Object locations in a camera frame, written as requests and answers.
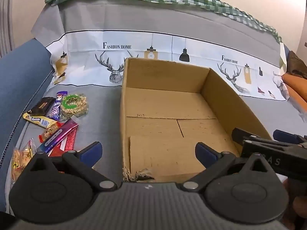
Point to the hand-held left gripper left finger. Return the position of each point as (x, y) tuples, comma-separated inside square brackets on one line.
[(91, 153)]

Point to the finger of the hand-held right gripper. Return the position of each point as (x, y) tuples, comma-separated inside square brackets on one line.
[(285, 135), (239, 136)]

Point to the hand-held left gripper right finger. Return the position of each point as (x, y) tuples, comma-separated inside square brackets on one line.
[(206, 153)]

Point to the red foil packet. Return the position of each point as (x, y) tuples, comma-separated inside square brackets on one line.
[(69, 141)]

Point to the round puffed rice cake packet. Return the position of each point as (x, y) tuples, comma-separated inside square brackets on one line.
[(74, 105)]

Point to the purple snack packet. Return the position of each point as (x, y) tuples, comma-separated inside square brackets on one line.
[(56, 107)]

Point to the cardboard box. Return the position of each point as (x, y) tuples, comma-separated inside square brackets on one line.
[(168, 105)]

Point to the yellow wafer packet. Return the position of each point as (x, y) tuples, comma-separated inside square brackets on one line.
[(38, 119)]

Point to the black chocolate bar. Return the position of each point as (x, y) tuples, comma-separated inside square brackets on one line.
[(40, 106)]

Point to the person's right hand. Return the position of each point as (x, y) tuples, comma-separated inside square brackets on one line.
[(301, 206)]

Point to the magenta snack packet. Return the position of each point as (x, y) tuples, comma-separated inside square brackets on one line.
[(62, 131)]

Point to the red-ended peanut bar packet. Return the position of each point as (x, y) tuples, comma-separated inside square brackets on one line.
[(51, 130)]

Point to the orange cushion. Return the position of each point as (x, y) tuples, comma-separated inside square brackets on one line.
[(295, 88)]

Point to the clear bag of yellow chips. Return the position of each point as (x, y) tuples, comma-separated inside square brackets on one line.
[(20, 158)]

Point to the brown cloth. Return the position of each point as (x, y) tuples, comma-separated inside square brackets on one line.
[(297, 64)]

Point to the grey deer-print cloth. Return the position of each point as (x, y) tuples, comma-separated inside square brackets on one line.
[(168, 16)]

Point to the grey curtain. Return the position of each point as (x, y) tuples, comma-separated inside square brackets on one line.
[(6, 16)]

